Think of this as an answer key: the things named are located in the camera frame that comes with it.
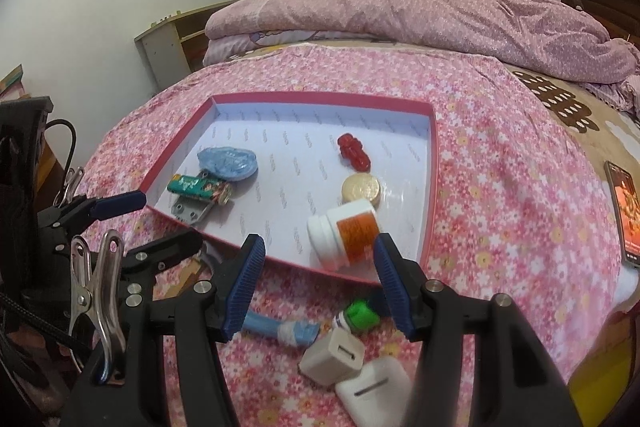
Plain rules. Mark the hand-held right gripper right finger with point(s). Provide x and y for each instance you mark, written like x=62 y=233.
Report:
x=395 y=287

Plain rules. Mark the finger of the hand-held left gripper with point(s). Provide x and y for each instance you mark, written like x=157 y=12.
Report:
x=120 y=202
x=160 y=252

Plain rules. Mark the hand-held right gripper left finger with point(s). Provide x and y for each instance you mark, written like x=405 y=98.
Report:
x=242 y=287

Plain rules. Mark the green cartoon figurine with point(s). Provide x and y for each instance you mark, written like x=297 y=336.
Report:
x=357 y=317

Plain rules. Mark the grey metal bracket plate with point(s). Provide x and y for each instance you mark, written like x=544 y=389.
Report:
x=192 y=212

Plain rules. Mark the orange label pill bottle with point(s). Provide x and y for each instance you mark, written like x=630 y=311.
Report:
x=345 y=232

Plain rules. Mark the green cartoon lighter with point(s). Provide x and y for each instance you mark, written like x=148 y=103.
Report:
x=200 y=188

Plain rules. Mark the white charger plug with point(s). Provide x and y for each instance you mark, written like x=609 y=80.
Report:
x=332 y=357

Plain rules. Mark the white earbud case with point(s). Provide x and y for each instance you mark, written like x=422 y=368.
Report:
x=375 y=394

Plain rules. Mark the blue oval plastic case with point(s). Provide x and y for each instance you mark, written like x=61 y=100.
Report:
x=227 y=162

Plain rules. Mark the red plastic toy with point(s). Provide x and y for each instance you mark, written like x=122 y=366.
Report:
x=352 y=152

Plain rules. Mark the pink cardboard box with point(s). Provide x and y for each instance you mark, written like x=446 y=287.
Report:
x=300 y=142

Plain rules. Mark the small silver metal clip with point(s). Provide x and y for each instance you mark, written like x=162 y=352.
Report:
x=72 y=184

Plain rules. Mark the wooden furniture piece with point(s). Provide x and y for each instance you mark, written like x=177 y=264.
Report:
x=50 y=162

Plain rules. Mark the large silver spring clip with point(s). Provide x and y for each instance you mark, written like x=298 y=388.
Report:
x=95 y=302

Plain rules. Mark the stack of books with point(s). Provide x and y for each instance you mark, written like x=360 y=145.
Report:
x=10 y=82

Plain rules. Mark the pink floral bed sheet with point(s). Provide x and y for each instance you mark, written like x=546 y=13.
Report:
x=500 y=207

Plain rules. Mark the grey-green small shelf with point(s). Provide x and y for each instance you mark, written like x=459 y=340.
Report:
x=170 y=42

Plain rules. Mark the yellow cloth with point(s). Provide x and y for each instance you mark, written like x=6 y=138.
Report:
x=600 y=387

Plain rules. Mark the white soft item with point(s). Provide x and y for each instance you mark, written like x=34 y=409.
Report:
x=625 y=292

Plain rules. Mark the smartphone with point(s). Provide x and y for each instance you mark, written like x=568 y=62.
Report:
x=625 y=212

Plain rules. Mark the brown patterned blanket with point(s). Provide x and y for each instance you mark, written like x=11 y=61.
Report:
x=575 y=117

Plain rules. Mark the pink dotted quilt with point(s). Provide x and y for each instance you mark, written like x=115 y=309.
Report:
x=425 y=17

